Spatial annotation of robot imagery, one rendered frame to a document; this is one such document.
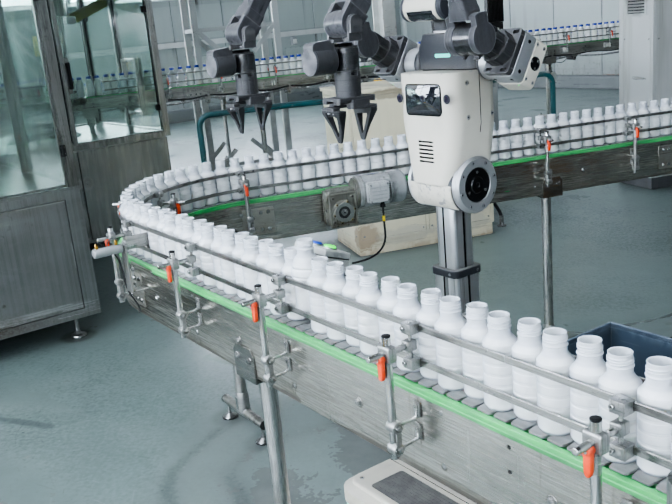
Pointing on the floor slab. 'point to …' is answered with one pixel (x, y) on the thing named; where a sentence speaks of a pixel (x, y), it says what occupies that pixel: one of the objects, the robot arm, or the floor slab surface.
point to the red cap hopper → (218, 48)
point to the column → (384, 17)
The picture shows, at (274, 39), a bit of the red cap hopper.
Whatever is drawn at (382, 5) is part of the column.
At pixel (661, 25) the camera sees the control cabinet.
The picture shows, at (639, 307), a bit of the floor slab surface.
